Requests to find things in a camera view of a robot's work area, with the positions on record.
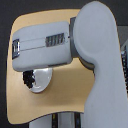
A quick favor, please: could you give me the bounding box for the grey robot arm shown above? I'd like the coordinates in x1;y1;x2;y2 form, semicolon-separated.
12;1;128;128

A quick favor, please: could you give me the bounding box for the dark grape bunch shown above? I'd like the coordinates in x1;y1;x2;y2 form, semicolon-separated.
23;70;35;88

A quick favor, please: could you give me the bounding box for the white table base frame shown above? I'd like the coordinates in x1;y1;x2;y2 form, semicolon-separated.
29;112;84;128

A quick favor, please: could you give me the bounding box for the white round plate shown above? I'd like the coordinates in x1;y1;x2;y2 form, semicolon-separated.
28;68;53;93

